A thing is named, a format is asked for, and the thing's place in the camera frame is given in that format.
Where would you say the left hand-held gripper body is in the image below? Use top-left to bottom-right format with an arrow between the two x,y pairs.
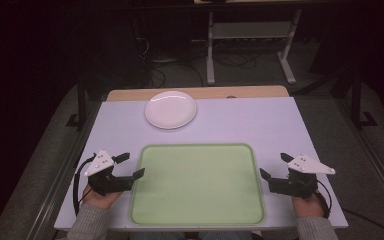
83,149 -> 134,197

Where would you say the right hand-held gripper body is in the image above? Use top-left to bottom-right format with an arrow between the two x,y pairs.
268,153 -> 337,200

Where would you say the person's right hand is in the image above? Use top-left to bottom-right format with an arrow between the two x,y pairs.
291,194 -> 325,220

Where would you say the person's left hand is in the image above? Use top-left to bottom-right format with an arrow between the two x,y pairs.
81,184 -> 123,210

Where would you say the green tray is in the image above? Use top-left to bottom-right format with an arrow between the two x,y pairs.
128,142 -> 267,227

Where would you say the black metal stand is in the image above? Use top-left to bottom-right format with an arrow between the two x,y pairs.
65,75 -> 88,132
349,69 -> 380,130

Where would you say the white round plate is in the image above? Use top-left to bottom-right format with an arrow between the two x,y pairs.
144,90 -> 198,131

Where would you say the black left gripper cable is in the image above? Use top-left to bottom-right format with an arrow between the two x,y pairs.
72,155 -> 97,217

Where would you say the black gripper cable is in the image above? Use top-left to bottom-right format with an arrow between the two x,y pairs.
315,179 -> 333,220
72,155 -> 97,217

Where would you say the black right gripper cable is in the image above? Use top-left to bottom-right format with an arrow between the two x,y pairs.
315,179 -> 333,220

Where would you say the black floor cable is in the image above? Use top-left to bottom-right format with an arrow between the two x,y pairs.
341,207 -> 384,240

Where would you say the tangle of black floor cables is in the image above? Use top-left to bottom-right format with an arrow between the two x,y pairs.
131,16 -> 205,89

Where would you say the white metal desk frame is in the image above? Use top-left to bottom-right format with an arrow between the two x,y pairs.
205,9 -> 303,87

